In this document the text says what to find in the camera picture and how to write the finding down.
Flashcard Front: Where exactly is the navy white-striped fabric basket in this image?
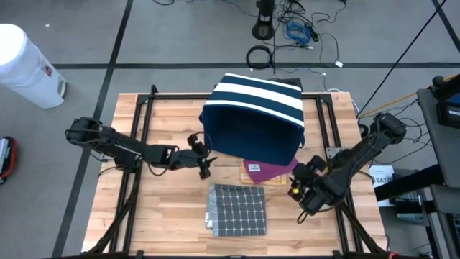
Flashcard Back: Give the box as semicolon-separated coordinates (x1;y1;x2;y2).
199;73;306;166

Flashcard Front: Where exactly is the grey equipment cart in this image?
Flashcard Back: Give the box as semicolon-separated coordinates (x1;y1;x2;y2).
373;88;460;259

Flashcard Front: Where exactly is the black stand base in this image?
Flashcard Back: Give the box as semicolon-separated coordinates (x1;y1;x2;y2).
251;0;276;41

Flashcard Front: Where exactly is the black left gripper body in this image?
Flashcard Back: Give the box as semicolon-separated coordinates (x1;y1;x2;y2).
168;149;209;172

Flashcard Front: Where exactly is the white trash bin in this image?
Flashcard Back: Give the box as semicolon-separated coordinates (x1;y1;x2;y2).
0;23;68;109

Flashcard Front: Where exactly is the purple cloth towel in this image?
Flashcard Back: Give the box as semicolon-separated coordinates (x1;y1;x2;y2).
243;157;300;184

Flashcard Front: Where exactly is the black square floor plate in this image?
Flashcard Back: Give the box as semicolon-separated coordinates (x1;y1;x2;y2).
269;78;304;91

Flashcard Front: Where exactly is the black cable coil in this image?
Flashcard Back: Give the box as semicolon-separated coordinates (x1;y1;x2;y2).
245;45;275;71

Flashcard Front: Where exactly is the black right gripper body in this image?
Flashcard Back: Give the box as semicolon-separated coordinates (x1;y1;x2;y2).
298;168;351;209

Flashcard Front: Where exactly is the red and black device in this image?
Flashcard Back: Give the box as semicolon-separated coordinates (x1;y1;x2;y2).
0;135;18;185

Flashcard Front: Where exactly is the black power strip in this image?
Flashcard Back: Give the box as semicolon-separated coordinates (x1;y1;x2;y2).
304;22;321;43

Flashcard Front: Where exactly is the thin black pole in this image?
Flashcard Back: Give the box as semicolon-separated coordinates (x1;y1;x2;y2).
357;0;449;117

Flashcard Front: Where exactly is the white printed paper box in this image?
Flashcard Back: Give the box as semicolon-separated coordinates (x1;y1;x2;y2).
369;164;396;209

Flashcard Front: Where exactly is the black electronic device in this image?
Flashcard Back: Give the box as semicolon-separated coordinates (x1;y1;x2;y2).
431;74;460;130

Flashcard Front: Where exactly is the yellow cable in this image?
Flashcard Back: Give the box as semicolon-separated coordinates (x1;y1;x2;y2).
358;73;460;119

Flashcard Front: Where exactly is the grey checked towel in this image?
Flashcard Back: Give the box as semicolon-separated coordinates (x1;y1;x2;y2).
204;183;267;237

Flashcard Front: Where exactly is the black tangled floor cable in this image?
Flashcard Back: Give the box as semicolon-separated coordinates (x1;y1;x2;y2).
272;0;348;69

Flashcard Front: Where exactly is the orange checked towel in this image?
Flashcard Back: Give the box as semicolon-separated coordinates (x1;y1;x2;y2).
239;160;288;186

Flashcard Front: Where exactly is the blue cable coil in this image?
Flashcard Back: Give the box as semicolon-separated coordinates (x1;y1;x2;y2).
285;22;312;46

